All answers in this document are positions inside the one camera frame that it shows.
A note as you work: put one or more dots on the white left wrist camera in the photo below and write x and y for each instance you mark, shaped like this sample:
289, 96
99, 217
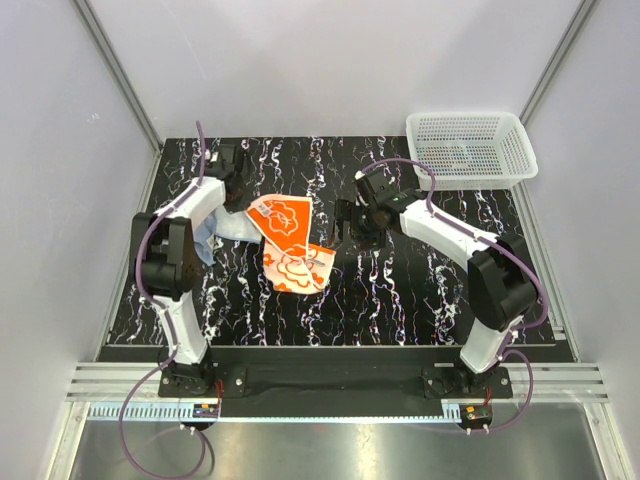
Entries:
214, 158

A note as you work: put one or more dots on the orange and white towel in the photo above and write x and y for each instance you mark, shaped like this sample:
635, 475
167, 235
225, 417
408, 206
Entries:
291, 263

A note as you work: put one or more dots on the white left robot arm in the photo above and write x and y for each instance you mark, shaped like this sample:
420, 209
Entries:
164, 264

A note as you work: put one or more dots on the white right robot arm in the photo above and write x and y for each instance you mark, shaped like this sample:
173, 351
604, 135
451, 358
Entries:
502, 286

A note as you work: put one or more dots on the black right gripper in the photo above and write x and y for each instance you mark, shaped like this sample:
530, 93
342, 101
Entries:
345, 211

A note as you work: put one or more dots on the light blue towel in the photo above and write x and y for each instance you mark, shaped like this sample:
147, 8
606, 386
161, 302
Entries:
221, 224

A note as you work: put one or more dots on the white plastic basket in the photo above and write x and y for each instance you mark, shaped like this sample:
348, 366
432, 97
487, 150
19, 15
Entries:
470, 151

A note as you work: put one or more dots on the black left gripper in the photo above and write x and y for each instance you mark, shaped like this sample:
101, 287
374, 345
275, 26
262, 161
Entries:
243, 202

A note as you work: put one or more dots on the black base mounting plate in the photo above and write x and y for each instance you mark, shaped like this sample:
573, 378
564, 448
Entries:
434, 372

